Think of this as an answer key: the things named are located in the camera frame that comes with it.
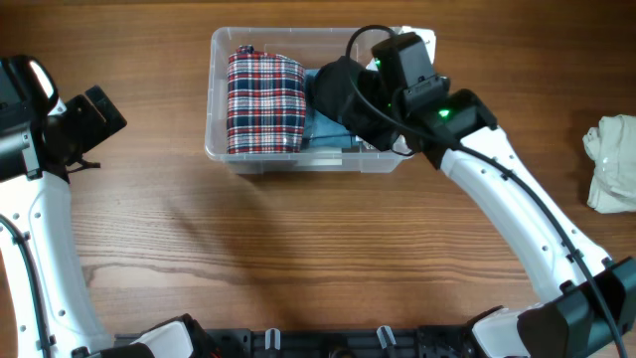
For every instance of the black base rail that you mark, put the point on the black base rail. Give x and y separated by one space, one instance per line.
429 341

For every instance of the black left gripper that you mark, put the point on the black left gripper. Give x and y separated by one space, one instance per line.
99 127

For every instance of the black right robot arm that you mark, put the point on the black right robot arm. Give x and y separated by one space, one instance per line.
586 299

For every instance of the black cloth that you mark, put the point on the black cloth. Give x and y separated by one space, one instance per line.
332 94

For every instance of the plaid flannel cloth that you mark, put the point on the plaid flannel cloth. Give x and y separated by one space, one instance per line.
266 103

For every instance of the cream cloth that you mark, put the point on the cream cloth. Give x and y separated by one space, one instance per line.
611 146

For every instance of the clear plastic storage box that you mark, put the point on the clear plastic storage box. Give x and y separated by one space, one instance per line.
312 48

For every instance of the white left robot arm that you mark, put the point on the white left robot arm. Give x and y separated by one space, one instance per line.
53 311

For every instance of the folded blue cloth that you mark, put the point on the folded blue cloth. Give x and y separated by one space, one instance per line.
319 129

